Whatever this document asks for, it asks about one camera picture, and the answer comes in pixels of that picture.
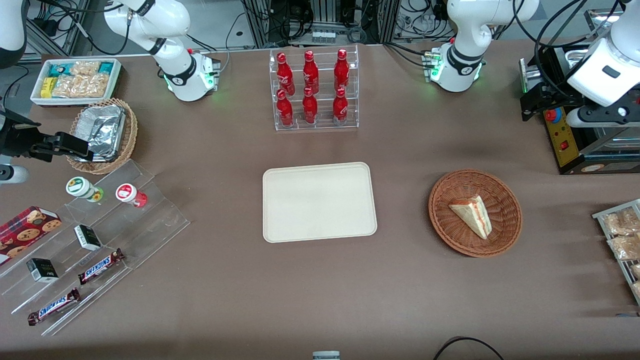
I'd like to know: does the grey wire rack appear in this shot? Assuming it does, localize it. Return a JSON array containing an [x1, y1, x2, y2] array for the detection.
[[592, 198, 640, 306]]

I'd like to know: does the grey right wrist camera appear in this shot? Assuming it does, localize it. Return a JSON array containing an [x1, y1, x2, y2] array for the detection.
[[0, 166, 29, 185]]

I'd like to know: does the clear acrylic bottle rack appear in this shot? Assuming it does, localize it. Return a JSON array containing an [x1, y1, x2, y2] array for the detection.
[[268, 44, 360, 132]]

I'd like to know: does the clear acrylic stepped shelf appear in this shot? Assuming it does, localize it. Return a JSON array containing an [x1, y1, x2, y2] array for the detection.
[[0, 158, 191, 337]]

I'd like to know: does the small clear cracker bag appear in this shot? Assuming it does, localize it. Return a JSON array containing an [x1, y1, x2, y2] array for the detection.
[[70, 60, 104, 79]]

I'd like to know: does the Snickers chocolate bar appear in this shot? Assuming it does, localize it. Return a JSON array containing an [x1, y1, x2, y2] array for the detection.
[[27, 287, 82, 327], [77, 248, 126, 286]]

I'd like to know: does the red tartan cookie box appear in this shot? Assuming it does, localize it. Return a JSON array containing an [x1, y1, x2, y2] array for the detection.
[[0, 205, 63, 266]]

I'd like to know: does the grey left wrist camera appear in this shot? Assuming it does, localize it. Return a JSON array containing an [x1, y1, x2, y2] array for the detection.
[[565, 106, 598, 129]]

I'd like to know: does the small black box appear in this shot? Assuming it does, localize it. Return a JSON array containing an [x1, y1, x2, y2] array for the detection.
[[25, 257, 60, 284], [73, 224, 103, 252]]

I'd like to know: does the large clear cracker bag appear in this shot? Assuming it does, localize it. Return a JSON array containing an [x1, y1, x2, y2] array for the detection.
[[52, 73, 111, 99]]

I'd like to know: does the white plastic snack bin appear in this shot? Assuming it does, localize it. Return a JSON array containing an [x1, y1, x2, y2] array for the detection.
[[30, 57, 124, 108]]

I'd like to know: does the silver foil container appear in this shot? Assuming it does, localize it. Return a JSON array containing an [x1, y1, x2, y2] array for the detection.
[[74, 104, 127, 163]]

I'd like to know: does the green lidded drink cup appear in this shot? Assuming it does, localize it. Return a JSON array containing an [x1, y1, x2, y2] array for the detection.
[[65, 176, 105, 203]]

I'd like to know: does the oval tan wicker basket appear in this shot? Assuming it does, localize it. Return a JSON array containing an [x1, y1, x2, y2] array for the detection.
[[66, 98, 139, 175]]

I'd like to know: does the red cola bottle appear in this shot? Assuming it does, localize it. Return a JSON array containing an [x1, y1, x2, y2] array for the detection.
[[301, 87, 319, 125], [276, 52, 296, 96], [302, 50, 320, 95], [276, 89, 295, 127], [332, 87, 349, 126], [333, 48, 351, 94]]

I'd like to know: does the triangle sandwich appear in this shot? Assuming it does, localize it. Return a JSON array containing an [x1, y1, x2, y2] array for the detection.
[[448, 195, 493, 240]]

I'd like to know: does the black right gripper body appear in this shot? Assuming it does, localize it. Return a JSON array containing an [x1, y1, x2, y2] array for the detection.
[[0, 109, 57, 163]]

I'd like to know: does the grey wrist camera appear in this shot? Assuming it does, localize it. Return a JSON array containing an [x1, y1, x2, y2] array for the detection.
[[565, 106, 598, 129], [0, 166, 29, 185]]

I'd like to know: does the beige rectangular tray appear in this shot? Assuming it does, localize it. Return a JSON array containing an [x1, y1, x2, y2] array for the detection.
[[262, 161, 378, 244]]

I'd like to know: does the black looped cable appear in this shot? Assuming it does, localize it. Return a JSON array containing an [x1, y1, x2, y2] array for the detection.
[[432, 336, 506, 360]]

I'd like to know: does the round brown wicker basket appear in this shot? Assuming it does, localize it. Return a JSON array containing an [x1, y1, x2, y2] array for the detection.
[[428, 169, 524, 258]]

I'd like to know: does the aluminium frame structure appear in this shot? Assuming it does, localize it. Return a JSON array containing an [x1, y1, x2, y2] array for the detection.
[[240, 0, 402, 49]]

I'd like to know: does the red lidded drink cup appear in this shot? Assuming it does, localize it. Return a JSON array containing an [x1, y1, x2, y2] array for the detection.
[[115, 183, 148, 209]]

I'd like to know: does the black food warmer cabinet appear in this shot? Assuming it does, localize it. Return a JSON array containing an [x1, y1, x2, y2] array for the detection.
[[519, 9, 640, 176]]

